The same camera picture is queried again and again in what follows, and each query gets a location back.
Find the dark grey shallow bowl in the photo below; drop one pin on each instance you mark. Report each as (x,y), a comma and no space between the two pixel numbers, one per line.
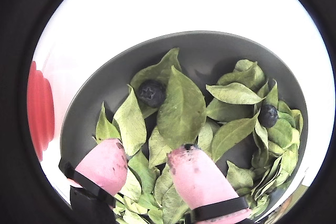
(199,51)

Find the red collapsible silicone cup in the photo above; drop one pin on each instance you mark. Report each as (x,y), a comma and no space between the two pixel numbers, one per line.
(39,108)

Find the pink-tipped black gripper finger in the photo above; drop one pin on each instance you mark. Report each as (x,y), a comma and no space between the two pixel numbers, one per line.
(105,169)
(199,179)

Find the pile of green leaves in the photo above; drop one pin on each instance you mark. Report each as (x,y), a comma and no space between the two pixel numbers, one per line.
(181,108)

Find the dark blueberry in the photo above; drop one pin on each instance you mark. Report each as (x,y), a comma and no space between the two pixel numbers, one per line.
(151,93)
(267,116)

